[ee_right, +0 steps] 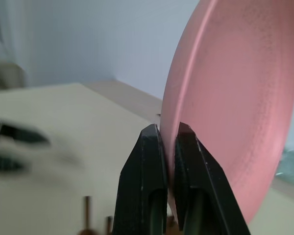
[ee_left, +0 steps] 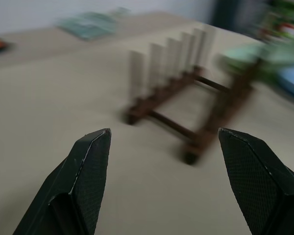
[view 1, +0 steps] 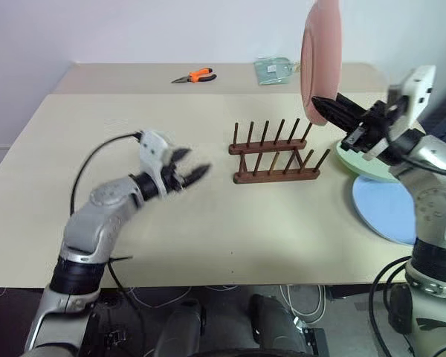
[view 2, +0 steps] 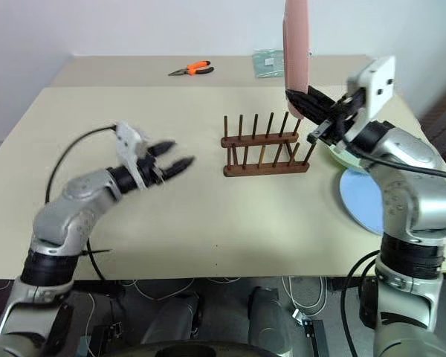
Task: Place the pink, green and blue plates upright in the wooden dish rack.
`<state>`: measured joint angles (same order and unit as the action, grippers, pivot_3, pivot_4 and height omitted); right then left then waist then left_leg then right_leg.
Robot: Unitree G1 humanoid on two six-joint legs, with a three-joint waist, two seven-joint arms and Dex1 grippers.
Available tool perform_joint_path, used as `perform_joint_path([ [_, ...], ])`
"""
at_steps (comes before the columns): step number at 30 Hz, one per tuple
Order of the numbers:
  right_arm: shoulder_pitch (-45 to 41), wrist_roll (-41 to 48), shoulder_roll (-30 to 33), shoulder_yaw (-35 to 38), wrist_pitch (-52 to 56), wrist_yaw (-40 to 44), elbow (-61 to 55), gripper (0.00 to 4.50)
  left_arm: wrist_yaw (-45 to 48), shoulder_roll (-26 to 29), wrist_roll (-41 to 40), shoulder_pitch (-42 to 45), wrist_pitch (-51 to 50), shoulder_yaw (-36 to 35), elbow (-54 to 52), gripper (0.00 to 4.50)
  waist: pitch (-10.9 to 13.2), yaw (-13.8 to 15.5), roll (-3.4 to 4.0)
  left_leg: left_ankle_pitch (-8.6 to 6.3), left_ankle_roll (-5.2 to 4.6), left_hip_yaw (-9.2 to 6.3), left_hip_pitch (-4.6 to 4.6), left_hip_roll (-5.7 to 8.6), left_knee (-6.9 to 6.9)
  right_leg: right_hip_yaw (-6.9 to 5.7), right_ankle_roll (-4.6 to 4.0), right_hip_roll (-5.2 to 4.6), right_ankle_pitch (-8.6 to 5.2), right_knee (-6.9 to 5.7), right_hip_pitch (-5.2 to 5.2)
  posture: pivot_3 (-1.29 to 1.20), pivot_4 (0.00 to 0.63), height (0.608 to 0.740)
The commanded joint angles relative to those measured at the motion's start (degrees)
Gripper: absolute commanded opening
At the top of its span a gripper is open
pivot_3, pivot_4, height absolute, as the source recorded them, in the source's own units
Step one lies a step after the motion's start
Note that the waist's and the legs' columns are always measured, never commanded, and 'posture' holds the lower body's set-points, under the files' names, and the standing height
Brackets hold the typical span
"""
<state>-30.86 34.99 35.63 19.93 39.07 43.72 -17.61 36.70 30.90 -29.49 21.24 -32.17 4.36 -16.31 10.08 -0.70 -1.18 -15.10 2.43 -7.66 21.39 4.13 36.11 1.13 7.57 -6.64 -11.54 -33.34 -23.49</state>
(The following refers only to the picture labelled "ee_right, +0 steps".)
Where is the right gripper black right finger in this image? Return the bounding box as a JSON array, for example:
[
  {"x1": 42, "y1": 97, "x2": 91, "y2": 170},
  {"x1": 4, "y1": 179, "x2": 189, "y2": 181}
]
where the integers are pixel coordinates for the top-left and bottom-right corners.
[{"x1": 173, "y1": 121, "x2": 252, "y2": 235}]

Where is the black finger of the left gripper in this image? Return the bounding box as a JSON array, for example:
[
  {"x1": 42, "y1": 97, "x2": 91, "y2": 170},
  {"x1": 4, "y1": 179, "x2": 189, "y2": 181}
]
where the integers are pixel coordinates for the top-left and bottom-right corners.
[
  {"x1": 0, "y1": 124, "x2": 51, "y2": 146},
  {"x1": 0, "y1": 156, "x2": 25, "y2": 171}
]

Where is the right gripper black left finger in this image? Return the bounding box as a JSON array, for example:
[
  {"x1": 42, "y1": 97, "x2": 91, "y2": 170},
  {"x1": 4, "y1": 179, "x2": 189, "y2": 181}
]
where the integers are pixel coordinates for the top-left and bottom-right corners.
[{"x1": 112, "y1": 123, "x2": 169, "y2": 235}]

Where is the pink plate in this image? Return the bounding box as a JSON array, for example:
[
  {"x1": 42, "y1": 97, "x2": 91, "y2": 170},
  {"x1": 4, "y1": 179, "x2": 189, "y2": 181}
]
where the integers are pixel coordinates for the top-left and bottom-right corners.
[{"x1": 159, "y1": 0, "x2": 294, "y2": 225}]

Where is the wooden dish rack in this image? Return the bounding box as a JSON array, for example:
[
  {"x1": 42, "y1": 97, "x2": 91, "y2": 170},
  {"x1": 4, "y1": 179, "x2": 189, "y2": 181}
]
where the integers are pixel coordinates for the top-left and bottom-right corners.
[{"x1": 77, "y1": 190, "x2": 180, "y2": 235}]

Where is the beige blurred background object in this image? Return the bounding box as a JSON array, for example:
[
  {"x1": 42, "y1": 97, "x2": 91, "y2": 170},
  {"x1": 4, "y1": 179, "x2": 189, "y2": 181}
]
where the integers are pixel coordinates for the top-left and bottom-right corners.
[{"x1": 0, "y1": 61, "x2": 28, "y2": 90}]

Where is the green plate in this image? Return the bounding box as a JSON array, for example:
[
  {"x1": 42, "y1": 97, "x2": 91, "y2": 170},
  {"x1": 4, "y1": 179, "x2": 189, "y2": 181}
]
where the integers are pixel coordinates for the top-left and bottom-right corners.
[{"x1": 275, "y1": 146, "x2": 294, "y2": 185}]

